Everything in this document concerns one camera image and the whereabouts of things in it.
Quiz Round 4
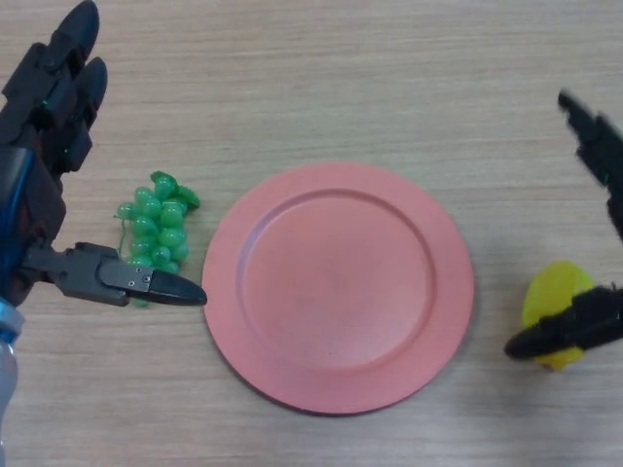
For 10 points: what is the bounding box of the green grape bunch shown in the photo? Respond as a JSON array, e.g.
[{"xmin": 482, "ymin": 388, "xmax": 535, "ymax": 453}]
[{"xmin": 112, "ymin": 169, "xmax": 202, "ymax": 309}]

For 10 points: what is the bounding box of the yellow starfruit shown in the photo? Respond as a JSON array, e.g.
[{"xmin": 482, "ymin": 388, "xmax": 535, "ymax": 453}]
[{"xmin": 520, "ymin": 260, "xmax": 596, "ymax": 374}]

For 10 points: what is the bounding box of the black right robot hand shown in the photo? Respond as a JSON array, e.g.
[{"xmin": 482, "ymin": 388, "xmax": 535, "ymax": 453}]
[{"xmin": 503, "ymin": 90, "xmax": 623, "ymax": 361}]

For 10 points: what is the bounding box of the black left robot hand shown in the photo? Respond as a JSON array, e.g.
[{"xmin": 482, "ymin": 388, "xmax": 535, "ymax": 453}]
[{"xmin": 0, "ymin": 0, "xmax": 209, "ymax": 308}]

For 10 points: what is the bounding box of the pink round plate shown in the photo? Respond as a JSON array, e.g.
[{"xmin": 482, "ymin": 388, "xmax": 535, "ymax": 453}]
[{"xmin": 202, "ymin": 162, "xmax": 476, "ymax": 417}]

